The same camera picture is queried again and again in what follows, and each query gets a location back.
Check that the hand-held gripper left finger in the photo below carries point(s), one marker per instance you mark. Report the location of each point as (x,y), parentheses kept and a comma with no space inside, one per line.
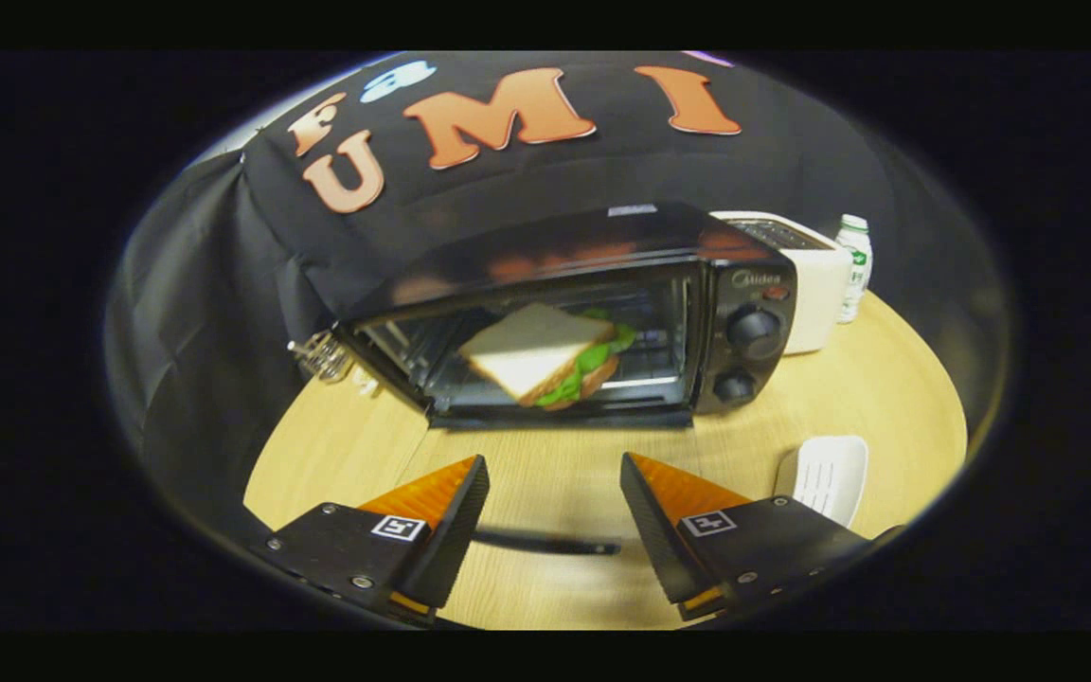
(451,535)

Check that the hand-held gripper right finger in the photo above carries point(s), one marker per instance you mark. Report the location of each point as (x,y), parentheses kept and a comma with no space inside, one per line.
(654,530)

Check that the sandwich with lettuce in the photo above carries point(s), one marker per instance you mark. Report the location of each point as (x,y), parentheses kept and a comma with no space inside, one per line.
(531,346)

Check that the black toaster oven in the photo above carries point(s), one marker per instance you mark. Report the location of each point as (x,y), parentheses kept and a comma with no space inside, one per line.
(754,284)

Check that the white pop-up toaster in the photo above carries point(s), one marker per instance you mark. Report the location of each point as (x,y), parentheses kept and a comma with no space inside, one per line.
(815,294)

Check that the white rectangular tray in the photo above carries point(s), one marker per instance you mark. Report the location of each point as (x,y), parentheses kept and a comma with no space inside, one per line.
(830,474)

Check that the small clear glass jar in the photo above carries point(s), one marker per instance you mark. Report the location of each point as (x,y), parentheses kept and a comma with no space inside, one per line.
(321,356)

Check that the white bottle with green label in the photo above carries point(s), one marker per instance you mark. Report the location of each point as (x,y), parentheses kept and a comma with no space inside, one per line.
(854,265)

